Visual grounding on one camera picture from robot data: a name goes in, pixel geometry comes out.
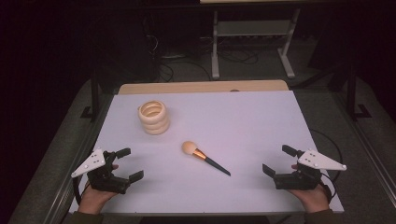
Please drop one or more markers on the white table board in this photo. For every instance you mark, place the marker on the white table board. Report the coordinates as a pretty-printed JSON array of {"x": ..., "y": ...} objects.
[{"x": 233, "y": 124}]

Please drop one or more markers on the person's left hand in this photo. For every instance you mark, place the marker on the person's left hand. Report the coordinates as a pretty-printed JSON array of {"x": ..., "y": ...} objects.
[{"x": 93, "y": 200}]

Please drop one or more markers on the person's right hand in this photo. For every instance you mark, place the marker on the person's right hand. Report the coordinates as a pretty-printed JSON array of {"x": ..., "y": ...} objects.
[{"x": 314, "y": 200}]

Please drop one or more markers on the white metal stand frame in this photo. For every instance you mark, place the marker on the white metal stand frame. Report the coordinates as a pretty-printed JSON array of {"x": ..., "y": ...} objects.
[{"x": 249, "y": 28}]

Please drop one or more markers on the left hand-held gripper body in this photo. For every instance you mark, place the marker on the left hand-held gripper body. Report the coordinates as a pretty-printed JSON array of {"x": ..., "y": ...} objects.
[{"x": 102, "y": 180}]

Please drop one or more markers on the black metal stand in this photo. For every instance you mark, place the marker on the black metal stand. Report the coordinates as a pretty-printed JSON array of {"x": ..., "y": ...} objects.
[
  {"x": 95, "y": 93},
  {"x": 351, "y": 93}
]

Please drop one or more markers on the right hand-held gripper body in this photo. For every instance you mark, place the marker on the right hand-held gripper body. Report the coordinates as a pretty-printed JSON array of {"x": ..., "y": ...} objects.
[{"x": 302, "y": 180}]

